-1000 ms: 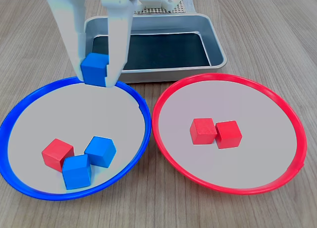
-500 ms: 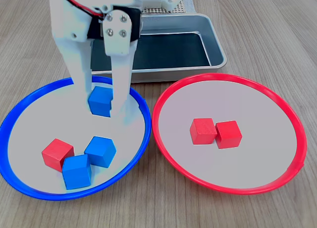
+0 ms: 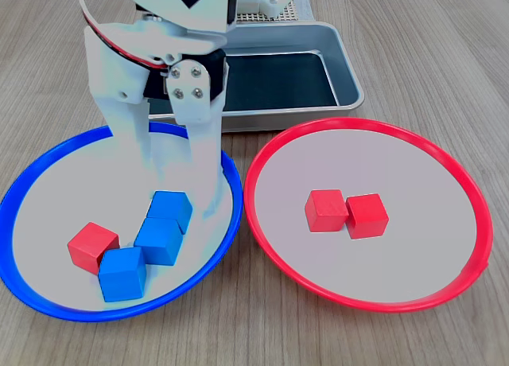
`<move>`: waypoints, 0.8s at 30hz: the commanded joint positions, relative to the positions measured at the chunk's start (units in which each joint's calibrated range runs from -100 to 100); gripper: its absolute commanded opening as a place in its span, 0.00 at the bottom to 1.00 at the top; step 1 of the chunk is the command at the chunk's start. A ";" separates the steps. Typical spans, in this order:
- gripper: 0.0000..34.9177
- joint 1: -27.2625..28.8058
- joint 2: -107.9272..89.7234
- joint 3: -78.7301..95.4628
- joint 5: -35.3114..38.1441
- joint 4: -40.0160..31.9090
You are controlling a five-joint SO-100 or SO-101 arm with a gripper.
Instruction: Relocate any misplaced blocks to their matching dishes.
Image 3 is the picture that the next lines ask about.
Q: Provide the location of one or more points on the blue wooden cube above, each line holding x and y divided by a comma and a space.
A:
157, 240
121, 276
171, 207

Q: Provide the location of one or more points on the red wooden cube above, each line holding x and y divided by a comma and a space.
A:
324, 211
366, 216
89, 242

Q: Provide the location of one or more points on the steel tray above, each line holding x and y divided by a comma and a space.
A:
278, 119

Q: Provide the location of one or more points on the blue-rimmed white plate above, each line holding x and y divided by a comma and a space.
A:
59, 191

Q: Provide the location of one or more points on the black mat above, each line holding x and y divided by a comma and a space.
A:
278, 83

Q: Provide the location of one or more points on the red-rimmed white plate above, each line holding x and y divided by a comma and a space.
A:
417, 223

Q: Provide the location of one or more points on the pale perforated base plate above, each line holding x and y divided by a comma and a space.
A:
292, 14

